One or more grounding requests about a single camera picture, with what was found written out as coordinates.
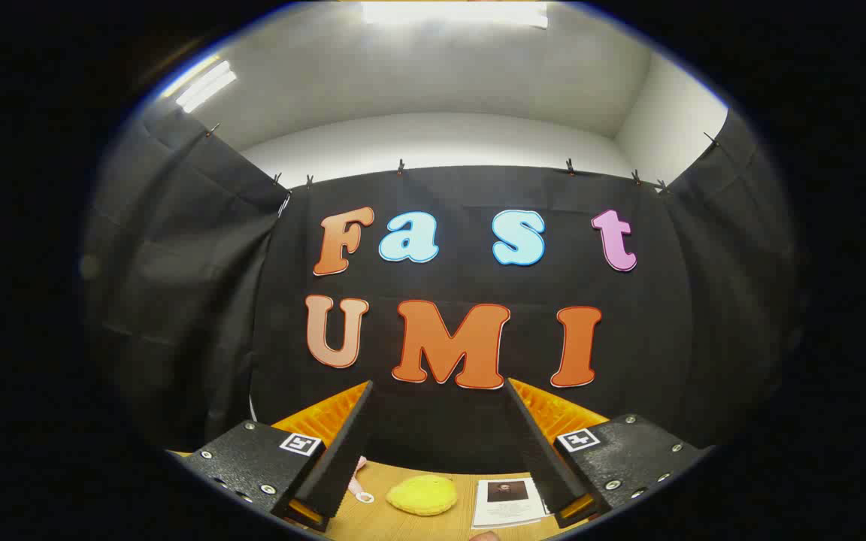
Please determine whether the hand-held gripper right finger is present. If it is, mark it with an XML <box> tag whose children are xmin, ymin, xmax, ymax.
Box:
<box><xmin>506</xmin><ymin>378</ymin><xmax>708</xmax><ymax>527</ymax></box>

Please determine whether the long ceiling light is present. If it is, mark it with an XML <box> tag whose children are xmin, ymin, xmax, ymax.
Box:
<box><xmin>175</xmin><ymin>60</ymin><xmax>238</xmax><ymax>113</ymax></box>
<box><xmin>362</xmin><ymin>2</ymin><xmax>549</xmax><ymax>29</ymax></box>

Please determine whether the yellow round plush toy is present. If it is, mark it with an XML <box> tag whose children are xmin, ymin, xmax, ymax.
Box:
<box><xmin>386</xmin><ymin>475</ymin><xmax>458</xmax><ymax>517</ymax></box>

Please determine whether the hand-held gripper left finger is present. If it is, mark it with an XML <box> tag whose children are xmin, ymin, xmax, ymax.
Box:
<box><xmin>181</xmin><ymin>379</ymin><xmax>375</xmax><ymax>533</ymax></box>

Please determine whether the pink starfish plush toy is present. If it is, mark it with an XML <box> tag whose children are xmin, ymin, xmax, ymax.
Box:
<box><xmin>348</xmin><ymin>456</ymin><xmax>375</xmax><ymax>504</ymax></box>

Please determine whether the white book with portrait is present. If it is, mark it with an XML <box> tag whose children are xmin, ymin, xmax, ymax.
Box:
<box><xmin>472</xmin><ymin>477</ymin><xmax>551</xmax><ymax>529</ymax></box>

